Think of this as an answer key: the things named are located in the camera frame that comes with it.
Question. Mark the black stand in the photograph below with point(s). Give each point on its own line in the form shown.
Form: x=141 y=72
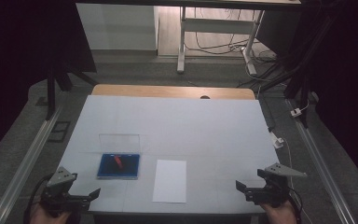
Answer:
x=298 y=71
x=54 y=87

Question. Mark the small white plug adapter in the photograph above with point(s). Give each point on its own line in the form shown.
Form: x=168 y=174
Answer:
x=296 y=112

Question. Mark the person's left hand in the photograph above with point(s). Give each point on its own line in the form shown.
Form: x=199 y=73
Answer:
x=45 y=217

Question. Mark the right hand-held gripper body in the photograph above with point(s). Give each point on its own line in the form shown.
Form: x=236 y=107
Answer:
x=272 y=191

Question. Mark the wooden table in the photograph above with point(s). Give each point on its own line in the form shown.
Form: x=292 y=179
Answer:
x=167 y=91

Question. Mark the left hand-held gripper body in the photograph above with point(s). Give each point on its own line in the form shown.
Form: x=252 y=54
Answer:
x=59 y=189

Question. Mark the white cabinet panel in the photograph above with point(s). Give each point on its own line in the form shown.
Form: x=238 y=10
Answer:
x=116 y=26

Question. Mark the white paper sheet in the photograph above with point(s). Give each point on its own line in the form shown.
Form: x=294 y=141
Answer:
x=169 y=182

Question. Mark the white desk frame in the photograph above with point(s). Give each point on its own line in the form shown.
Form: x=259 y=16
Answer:
x=217 y=26

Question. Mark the dark table grommet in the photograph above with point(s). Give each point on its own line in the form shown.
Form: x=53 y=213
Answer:
x=204 y=97

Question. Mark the red stamp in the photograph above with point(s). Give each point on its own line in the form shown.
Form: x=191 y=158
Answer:
x=118 y=162

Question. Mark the aluminium floor rail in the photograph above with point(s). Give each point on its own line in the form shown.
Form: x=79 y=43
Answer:
x=24 y=165
x=320 y=161

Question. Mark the blue case with clear lid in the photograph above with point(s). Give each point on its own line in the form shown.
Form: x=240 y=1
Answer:
x=119 y=166

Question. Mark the white table cover board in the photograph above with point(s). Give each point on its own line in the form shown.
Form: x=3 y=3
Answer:
x=180 y=124

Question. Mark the white power plug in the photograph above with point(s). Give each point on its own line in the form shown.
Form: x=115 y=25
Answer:
x=277 y=141

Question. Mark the person's right hand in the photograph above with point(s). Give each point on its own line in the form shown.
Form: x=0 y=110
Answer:
x=278 y=215

